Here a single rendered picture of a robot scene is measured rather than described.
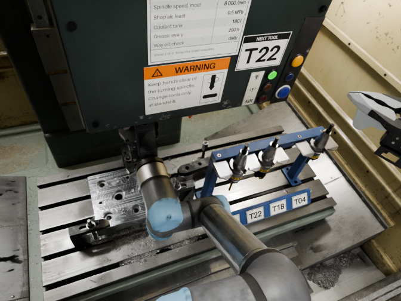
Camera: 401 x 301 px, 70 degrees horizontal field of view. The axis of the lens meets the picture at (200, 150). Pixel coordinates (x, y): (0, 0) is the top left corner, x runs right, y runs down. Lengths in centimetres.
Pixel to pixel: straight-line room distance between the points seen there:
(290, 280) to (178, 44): 38
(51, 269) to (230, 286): 85
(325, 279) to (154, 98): 124
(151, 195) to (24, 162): 128
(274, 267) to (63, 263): 85
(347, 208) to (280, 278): 116
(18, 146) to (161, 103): 147
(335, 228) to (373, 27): 88
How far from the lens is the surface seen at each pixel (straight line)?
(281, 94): 66
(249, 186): 131
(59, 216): 124
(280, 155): 104
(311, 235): 151
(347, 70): 151
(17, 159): 189
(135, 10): 43
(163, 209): 64
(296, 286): 44
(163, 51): 48
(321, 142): 110
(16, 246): 154
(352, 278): 162
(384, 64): 139
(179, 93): 54
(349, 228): 154
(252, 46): 54
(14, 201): 165
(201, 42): 49
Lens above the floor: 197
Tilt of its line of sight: 51 degrees down
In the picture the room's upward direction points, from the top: 11 degrees clockwise
